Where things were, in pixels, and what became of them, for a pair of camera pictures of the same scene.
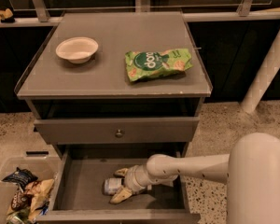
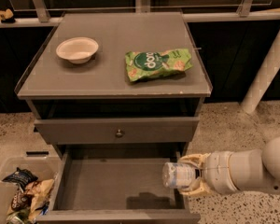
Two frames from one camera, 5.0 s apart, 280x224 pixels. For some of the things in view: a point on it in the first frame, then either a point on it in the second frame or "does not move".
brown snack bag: [21, 201] does not move
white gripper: [133, 178] → [218, 171]
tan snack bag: [40, 191] does not move
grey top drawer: [118, 130] does not move
